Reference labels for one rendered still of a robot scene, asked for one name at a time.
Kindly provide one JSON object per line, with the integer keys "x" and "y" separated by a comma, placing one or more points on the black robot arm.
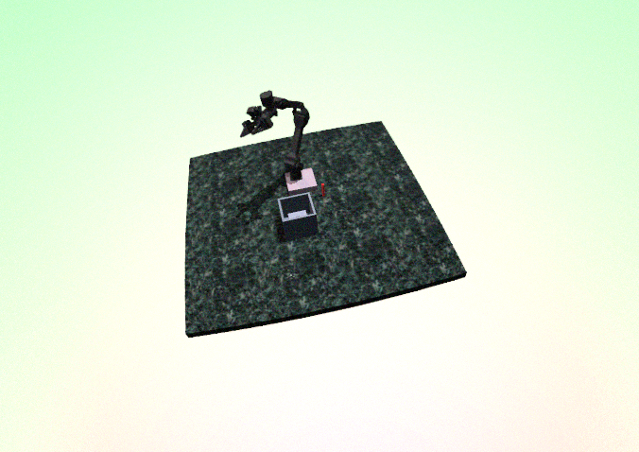
{"x": 271, "y": 104}

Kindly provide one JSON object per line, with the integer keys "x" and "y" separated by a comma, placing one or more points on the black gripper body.
{"x": 265, "y": 116}

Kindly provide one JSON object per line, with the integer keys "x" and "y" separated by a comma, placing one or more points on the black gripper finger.
{"x": 261, "y": 126}
{"x": 246, "y": 131}

